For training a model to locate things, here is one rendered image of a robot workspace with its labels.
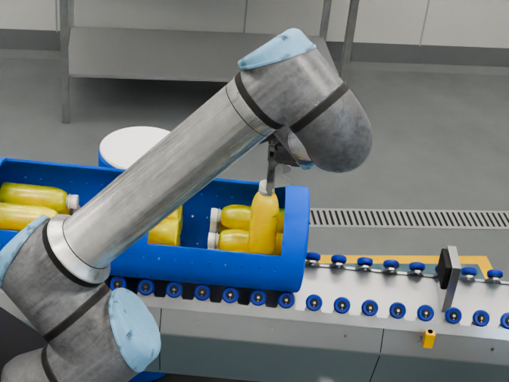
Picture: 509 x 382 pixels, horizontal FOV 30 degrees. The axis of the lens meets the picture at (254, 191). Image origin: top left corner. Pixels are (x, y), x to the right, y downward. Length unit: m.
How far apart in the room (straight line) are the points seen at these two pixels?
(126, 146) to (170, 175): 1.40
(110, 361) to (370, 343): 1.02
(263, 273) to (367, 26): 3.82
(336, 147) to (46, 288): 0.58
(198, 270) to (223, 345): 0.27
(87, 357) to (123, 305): 0.11
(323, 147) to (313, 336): 1.12
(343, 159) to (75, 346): 0.60
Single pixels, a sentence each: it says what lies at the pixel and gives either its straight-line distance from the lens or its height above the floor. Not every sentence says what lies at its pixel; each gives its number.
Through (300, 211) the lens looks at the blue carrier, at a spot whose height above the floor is 1.22.
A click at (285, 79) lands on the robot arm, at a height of 1.91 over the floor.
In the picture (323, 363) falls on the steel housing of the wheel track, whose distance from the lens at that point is 2.66.
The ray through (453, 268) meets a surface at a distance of 2.56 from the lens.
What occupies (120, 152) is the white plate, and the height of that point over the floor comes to 1.04.
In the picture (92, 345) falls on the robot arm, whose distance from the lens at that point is 1.74.
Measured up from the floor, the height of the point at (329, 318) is 0.92.
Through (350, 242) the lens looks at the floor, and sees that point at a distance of 4.44.
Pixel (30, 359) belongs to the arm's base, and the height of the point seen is 1.30.
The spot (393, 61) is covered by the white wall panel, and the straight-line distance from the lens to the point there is 6.20.
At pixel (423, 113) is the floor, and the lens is 5.70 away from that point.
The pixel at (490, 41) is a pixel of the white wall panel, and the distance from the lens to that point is 6.37.
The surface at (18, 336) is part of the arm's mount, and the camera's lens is 1.98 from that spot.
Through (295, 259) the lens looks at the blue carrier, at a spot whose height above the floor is 1.13.
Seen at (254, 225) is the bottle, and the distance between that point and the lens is 2.40.
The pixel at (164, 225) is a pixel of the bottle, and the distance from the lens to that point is 2.44.
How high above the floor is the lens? 2.56
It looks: 33 degrees down
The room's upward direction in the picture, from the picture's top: 6 degrees clockwise
